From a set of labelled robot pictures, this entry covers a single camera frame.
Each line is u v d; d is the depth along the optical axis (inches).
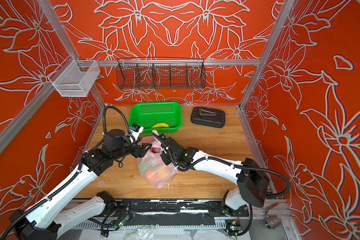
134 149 24.9
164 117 44.6
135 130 24.4
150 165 31.8
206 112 42.2
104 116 20.4
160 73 39.3
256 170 17.0
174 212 28.7
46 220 15.8
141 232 26.4
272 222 26.0
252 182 16.3
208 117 40.9
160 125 40.9
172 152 23.1
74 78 36.1
